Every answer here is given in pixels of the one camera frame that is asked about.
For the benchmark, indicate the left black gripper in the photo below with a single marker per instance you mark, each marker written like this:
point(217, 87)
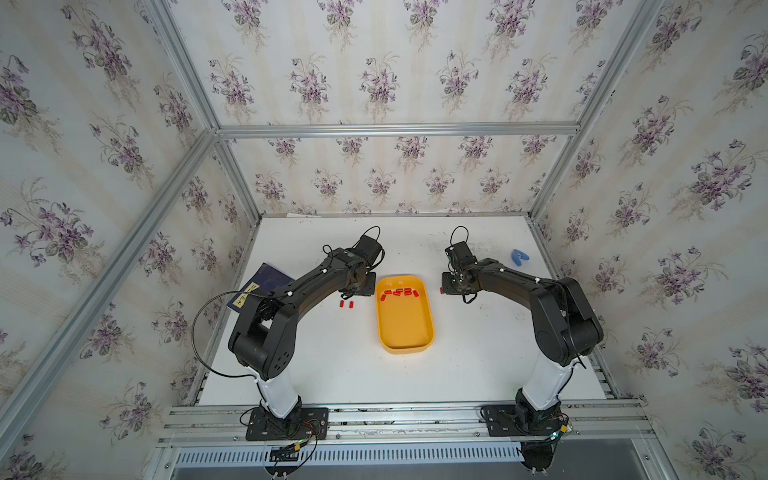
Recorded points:
point(369, 291)

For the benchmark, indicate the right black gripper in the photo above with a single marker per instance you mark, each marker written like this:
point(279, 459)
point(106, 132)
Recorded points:
point(445, 285)

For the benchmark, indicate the yellow plastic storage box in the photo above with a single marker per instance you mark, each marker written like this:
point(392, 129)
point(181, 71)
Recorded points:
point(405, 323)

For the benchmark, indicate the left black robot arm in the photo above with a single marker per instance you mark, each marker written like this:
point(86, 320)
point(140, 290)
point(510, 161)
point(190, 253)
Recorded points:
point(263, 340)

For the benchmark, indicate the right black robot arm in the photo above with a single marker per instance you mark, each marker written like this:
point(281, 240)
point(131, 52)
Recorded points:
point(565, 329)

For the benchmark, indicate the blue plastic clip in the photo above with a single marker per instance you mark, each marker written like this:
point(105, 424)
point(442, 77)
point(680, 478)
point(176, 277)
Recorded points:
point(519, 257)

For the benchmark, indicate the dark blue booklet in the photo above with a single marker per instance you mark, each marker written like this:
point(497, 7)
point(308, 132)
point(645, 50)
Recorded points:
point(265, 280)

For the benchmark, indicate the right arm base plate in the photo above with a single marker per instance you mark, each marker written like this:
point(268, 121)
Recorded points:
point(522, 420)

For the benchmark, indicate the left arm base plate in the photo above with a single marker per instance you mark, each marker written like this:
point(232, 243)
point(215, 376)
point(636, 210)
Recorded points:
point(300, 424)

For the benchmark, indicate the aluminium rail frame front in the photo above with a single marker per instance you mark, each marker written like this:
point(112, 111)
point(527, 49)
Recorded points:
point(592, 439)

